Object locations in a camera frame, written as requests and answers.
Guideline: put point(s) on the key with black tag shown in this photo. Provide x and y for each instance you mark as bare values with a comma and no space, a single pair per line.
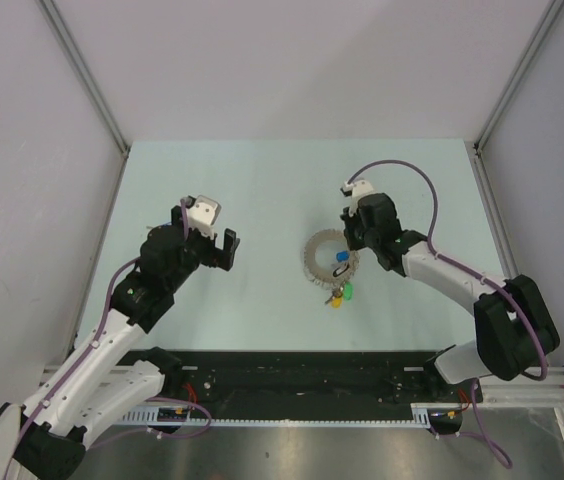
340,270

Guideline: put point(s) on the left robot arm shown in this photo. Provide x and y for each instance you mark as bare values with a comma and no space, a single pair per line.
51,431

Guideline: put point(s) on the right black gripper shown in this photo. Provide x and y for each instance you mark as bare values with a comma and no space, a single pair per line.
349,222

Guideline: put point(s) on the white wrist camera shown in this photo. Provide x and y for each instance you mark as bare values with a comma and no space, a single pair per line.
200,214
356,190

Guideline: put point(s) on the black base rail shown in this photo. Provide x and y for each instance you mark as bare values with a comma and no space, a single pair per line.
275,385

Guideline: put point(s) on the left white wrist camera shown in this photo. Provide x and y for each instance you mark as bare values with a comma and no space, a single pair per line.
200,214

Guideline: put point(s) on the white slotted cable duct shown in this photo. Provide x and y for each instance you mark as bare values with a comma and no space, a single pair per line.
161,416

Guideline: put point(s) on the key with green tag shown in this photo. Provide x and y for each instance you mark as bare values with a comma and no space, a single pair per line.
347,292

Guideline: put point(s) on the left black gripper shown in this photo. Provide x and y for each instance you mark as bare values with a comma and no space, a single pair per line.
215,256

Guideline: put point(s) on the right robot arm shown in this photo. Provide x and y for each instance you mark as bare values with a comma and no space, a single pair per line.
513,327

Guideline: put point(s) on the key with blue tag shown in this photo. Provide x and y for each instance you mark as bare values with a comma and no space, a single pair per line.
162,225

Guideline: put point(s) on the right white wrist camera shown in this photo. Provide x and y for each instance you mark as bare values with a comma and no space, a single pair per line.
356,190

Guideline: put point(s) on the large metal keyring disc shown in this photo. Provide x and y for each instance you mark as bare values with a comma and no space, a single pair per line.
317,256

